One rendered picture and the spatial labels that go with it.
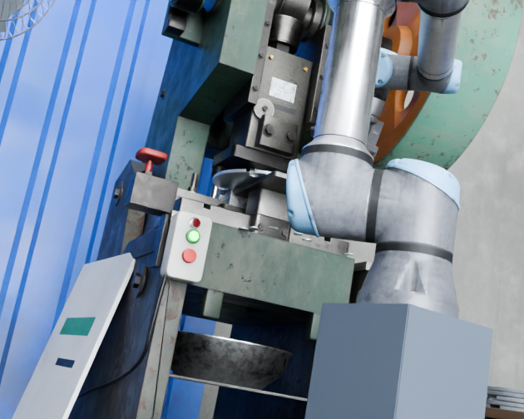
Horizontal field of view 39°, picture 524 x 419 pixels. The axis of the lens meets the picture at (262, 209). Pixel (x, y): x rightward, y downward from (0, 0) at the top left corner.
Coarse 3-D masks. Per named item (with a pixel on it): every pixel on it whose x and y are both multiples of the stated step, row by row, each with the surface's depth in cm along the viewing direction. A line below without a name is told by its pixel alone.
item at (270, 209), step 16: (272, 176) 166; (240, 192) 184; (256, 192) 178; (272, 192) 178; (256, 208) 176; (272, 208) 177; (256, 224) 175; (272, 224) 176; (288, 224) 178; (288, 240) 177
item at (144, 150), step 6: (138, 150) 160; (144, 150) 158; (150, 150) 158; (156, 150) 159; (138, 156) 161; (144, 156) 160; (150, 156) 159; (156, 156) 159; (162, 156) 159; (150, 162) 161; (156, 162) 163; (162, 162) 162; (150, 168) 160
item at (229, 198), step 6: (228, 192) 190; (234, 192) 188; (222, 198) 193; (228, 198) 188; (234, 198) 188; (240, 198) 188; (228, 204) 187; (234, 204) 187; (240, 204) 188; (246, 204) 189
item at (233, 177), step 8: (216, 176) 179; (224, 176) 177; (232, 176) 176; (240, 176) 175; (248, 176) 174; (256, 176) 173; (216, 184) 185; (224, 184) 184; (232, 184) 182; (240, 184) 181
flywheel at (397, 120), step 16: (400, 16) 224; (416, 16) 215; (384, 32) 223; (400, 32) 214; (416, 32) 213; (400, 48) 213; (416, 48) 210; (400, 96) 215; (416, 96) 204; (384, 112) 218; (400, 112) 209; (416, 112) 195; (384, 128) 216; (400, 128) 200; (384, 144) 206
